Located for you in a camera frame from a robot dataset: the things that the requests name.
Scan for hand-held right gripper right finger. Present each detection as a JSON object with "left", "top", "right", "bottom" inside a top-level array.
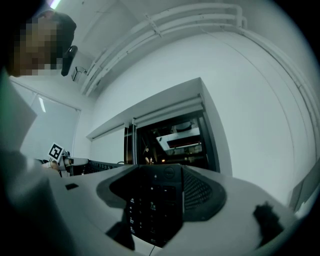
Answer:
[{"left": 159, "top": 164, "right": 300, "bottom": 256}]

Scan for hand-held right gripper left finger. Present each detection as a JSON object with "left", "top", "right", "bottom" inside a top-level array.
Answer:
[{"left": 48, "top": 164, "right": 141, "bottom": 256}]

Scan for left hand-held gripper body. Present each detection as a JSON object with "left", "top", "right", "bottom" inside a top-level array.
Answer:
[{"left": 46, "top": 141, "right": 76, "bottom": 177}]

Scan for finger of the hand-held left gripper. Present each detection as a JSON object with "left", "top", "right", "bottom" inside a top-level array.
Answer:
[{"left": 71, "top": 157, "right": 90, "bottom": 167}]

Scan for black keyboard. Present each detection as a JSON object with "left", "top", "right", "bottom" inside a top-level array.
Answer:
[{"left": 82, "top": 159, "right": 185, "bottom": 249}]

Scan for frosted glass panel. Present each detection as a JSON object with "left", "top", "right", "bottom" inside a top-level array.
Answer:
[{"left": 9, "top": 78, "right": 82, "bottom": 161}]

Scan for white roller blind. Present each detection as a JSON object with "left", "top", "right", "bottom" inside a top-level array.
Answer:
[{"left": 89, "top": 122, "right": 137, "bottom": 166}]

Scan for dark desk divider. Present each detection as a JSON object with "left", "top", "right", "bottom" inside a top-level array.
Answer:
[{"left": 288, "top": 172, "right": 320, "bottom": 213}]

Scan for dark window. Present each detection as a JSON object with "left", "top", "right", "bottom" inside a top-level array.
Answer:
[{"left": 124, "top": 113, "right": 213, "bottom": 171}]

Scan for white ceiling fixture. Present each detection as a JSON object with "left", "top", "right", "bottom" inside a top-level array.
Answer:
[{"left": 70, "top": 65, "right": 88, "bottom": 82}]

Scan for person's head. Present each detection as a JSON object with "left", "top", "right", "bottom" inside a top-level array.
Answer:
[{"left": 4, "top": 11, "right": 78, "bottom": 77}]

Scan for white ceiling pipes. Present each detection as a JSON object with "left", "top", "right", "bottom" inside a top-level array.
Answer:
[{"left": 79, "top": 4, "right": 320, "bottom": 151}]

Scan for black head camera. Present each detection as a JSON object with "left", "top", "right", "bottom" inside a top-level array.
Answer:
[{"left": 60, "top": 44, "right": 79, "bottom": 77}]

